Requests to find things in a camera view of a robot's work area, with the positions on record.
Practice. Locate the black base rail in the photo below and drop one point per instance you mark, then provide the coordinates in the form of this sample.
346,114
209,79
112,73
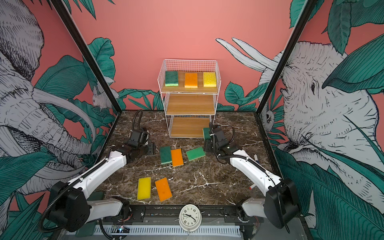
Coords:
162,215

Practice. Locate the black frame post right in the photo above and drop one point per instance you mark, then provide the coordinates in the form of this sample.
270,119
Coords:
300,25

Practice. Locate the dark green sponge beside orange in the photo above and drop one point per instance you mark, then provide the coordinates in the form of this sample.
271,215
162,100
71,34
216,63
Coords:
166,155

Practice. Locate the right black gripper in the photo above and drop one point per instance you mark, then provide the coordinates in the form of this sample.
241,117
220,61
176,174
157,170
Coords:
207,145

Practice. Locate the yellow sponge on table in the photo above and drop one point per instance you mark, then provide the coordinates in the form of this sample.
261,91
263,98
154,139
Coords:
144,188

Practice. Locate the black frame post left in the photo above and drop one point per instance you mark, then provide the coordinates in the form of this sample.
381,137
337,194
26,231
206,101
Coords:
66,18

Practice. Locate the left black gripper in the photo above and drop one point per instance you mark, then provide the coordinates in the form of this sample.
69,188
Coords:
151,146

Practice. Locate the white slotted cable duct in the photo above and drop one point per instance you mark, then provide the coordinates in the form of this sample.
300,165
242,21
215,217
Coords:
149,230

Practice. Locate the white wire wooden shelf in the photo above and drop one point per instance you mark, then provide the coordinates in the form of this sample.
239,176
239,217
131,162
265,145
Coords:
188,111

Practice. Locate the blue capped marker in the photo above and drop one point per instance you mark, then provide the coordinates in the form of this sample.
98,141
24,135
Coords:
256,157

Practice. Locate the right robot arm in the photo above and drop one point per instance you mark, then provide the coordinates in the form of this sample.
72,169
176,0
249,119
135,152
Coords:
281,200

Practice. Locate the white analog clock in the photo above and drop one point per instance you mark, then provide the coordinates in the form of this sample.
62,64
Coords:
190,218

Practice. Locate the dark green sponge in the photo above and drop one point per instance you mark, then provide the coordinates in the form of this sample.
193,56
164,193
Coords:
166,155
206,133
171,79

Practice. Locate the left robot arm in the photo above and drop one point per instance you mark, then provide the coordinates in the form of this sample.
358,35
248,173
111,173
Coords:
69,207

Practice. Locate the light green yellow sponge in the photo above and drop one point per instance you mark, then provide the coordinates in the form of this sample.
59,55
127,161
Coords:
195,153

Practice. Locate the orange sponge tilted front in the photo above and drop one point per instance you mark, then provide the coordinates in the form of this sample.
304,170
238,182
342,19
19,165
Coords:
163,189

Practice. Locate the black frame post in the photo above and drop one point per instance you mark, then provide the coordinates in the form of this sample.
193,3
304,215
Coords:
300,25
66,18

